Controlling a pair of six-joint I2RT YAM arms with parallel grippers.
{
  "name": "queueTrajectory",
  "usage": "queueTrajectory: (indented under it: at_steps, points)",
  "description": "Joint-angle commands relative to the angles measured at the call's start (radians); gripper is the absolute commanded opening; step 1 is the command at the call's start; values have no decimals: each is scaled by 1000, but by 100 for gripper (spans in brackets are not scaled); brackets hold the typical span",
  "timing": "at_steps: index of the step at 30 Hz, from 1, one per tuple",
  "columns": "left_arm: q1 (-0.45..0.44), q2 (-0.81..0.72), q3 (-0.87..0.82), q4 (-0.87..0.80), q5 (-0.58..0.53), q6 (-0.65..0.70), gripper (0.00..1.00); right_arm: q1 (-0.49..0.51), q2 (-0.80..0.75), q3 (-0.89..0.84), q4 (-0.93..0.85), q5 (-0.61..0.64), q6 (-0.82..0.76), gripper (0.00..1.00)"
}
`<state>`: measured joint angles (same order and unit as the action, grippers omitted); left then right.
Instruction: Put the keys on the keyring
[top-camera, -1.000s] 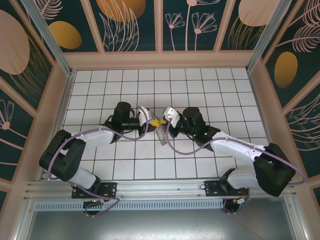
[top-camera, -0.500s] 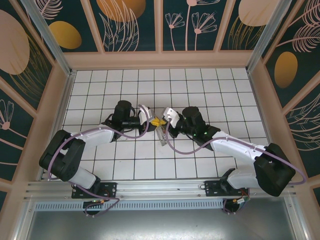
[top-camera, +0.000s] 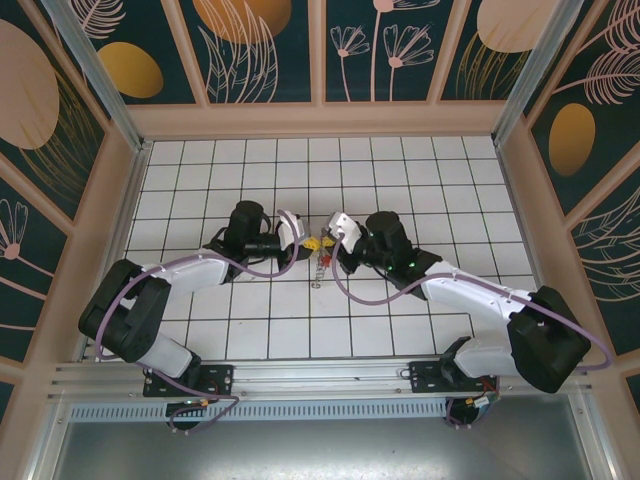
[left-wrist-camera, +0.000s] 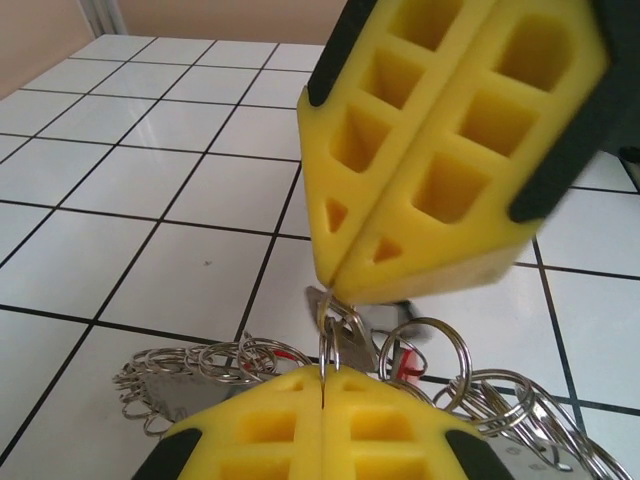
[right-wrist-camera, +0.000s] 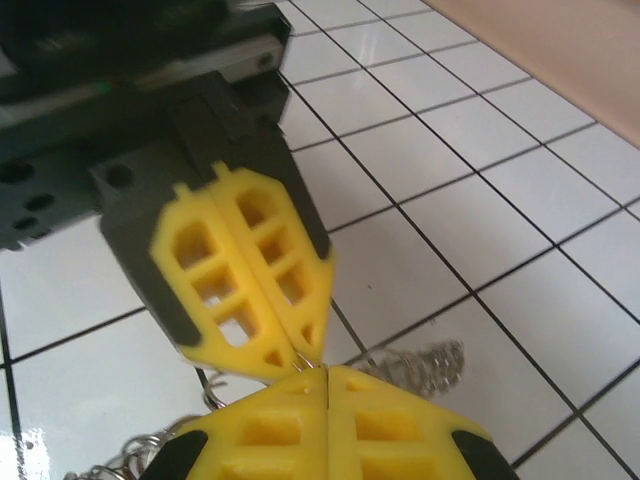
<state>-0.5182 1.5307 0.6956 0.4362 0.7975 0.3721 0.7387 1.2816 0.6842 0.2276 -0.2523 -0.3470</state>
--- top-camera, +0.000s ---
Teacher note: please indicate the grey metal sheet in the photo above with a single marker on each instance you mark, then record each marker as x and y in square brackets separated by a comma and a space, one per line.
[320, 450]

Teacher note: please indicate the aluminium table side rail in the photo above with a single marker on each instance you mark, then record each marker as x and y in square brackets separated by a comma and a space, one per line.
[120, 240]
[525, 240]

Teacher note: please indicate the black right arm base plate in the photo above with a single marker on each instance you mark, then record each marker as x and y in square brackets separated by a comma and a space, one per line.
[425, 377]

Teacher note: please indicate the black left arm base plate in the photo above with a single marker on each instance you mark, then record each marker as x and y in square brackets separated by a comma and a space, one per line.
[220, 375]

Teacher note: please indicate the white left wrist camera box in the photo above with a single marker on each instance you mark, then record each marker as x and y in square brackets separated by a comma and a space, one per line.
[292, 232]

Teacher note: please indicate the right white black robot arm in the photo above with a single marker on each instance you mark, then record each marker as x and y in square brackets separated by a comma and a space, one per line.
[470, 297]

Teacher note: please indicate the aluminium corner post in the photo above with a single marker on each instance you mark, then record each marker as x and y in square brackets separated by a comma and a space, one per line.
[102, 80]
[532, 75]

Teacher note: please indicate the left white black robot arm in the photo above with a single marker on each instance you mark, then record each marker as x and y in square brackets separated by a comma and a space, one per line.
[190, 272]

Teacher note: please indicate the grey keyring band with rings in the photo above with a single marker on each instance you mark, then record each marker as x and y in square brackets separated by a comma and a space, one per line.
[320, 270]

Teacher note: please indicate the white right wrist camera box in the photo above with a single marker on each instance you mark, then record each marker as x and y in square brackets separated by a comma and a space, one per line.
[347, 227]

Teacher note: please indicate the aluminium mounting rail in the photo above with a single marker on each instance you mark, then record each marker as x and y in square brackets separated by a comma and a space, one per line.
[320, 375]

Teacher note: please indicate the yellow power connector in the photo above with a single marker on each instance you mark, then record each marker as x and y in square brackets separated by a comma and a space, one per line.
[202, 402]
[477, 402]

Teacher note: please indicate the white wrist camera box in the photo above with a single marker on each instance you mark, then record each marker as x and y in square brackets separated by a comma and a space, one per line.
[292, 232]
[347, 227]

